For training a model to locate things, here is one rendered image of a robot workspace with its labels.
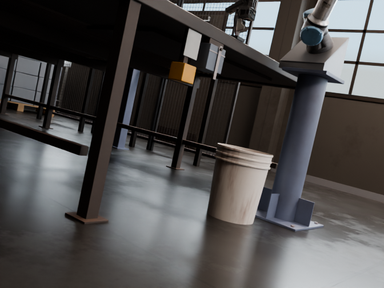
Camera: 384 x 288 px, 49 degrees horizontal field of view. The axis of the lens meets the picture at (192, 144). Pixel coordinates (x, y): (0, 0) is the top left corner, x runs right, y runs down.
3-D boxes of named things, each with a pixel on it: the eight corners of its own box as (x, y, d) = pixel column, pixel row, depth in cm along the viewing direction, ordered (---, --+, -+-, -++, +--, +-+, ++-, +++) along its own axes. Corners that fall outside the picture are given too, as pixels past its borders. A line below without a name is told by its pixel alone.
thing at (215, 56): (221, 82, 206) (229, 45, 204) (206, 76, 194) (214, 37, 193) (203, 79, 212) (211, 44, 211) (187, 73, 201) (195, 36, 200)
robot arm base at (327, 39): (339, 42, 239) (336, 25, 233) (324, 55, 232) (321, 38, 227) (315, 40, 250) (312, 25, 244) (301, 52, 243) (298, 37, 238)
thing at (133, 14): (108, 222, 165) (152, 6, 160) (84, 224, 155) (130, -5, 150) (88, 212, 172) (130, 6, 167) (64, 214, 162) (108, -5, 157)
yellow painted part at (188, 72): (193, 84, 190) (204, 33, 189) (181, 80, 183) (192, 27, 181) (179, 82, 195) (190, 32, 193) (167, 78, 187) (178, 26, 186)
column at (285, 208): (323, 227, 249) (357, 83, 244) (295, 231, 220) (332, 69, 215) (268, 208, 274) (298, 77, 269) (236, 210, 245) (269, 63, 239)
